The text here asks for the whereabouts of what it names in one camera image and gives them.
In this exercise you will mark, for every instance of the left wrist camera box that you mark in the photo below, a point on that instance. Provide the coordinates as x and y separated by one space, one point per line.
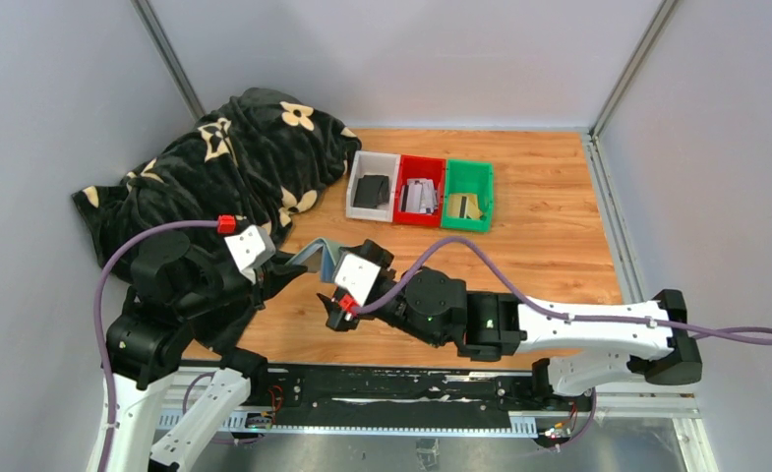
250 249

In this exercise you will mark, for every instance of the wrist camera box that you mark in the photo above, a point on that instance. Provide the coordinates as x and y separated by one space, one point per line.
250 249
357 276

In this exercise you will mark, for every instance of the black floral fleece blanket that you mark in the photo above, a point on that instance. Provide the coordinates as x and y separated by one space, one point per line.
262 157

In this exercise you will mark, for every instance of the red plastic bin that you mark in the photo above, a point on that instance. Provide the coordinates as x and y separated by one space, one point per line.
411 166

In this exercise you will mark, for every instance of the white plastic bin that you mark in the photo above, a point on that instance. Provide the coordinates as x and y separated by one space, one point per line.
367 163

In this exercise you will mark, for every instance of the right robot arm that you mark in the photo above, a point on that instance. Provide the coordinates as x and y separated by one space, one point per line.
612 343

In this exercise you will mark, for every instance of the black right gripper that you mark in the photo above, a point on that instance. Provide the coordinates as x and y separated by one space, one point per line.
338 319

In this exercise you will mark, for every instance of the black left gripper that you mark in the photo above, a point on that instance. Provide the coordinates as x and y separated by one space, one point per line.
272 276

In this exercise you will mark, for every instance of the teal leather card holder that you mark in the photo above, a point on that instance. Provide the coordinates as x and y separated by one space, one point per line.
321 256

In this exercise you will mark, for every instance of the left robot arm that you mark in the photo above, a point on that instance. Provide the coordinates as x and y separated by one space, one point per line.
185 275

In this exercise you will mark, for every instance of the gold cards in green bin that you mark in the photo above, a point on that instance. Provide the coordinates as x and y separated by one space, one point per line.
464 206

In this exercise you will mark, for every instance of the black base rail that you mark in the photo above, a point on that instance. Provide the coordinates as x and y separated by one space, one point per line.
389 401

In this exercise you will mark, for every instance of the green plastic bin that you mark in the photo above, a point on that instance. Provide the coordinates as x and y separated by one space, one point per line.
465 176

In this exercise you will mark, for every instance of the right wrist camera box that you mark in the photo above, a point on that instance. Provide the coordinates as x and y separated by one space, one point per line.
357 276

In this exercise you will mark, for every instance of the white cards stack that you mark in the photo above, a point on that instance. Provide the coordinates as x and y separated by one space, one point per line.
420 196

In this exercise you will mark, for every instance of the black cards stack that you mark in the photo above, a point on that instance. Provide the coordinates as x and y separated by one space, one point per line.
372 191

